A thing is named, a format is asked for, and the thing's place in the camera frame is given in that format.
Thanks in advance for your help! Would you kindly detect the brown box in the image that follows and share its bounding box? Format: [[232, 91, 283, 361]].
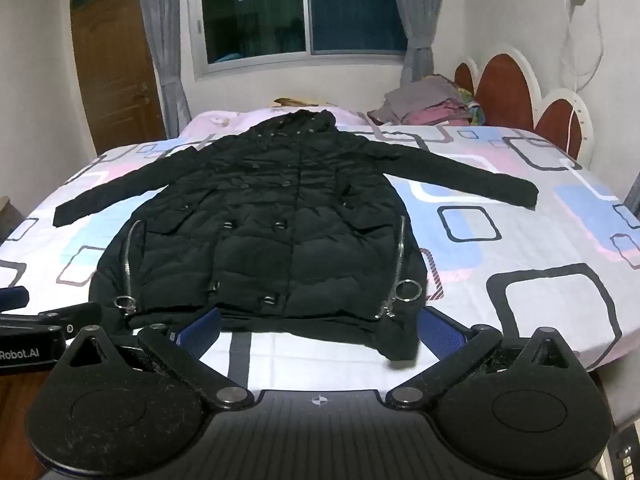
[[0, 195, 24, 244]]

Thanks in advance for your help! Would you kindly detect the sliding window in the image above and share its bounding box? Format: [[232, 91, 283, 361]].
[[187, 0, 410, 80]]

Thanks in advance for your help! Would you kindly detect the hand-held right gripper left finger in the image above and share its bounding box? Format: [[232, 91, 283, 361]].
[[66, 306, 252, 411]]

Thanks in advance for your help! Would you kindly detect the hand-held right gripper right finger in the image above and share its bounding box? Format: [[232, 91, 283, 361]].
[[385, 305, 582, 411]]

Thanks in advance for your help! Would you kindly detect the pink folded garment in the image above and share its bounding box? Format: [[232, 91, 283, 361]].
[[402, 98, 473, 126]]

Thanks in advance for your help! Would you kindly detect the grey curtain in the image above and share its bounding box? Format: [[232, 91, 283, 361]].
[[385, 0, 449, 87], [136, 0, 194, 139]]

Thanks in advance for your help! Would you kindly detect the bed with patterned sheet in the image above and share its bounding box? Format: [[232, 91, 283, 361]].
[[0, 121, 640, 392]]

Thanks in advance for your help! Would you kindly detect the grey folded garment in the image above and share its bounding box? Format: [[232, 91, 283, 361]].
[[367, 74, 463, 123]]

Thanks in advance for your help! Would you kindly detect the white and brown headboard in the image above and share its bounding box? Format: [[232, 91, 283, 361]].
[[452, 44, 594, 170]]

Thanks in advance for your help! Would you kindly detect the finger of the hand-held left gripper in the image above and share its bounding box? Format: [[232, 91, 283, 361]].
[[0, 302, 103, 339], [0, 286, 30, 312]]

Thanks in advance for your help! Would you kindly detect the black padded coat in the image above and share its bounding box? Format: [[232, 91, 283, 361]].
[[53, 108, 540, 362]]

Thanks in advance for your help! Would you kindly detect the white cable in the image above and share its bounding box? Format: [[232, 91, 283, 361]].
[[559, 0, 607, 161]]

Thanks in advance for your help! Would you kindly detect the wooden door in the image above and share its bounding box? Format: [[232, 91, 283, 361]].
[[69, 0, 169, 159]]

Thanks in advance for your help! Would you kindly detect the pink pillow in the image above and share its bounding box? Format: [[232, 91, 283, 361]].
[[177, 105, 383, 140]]

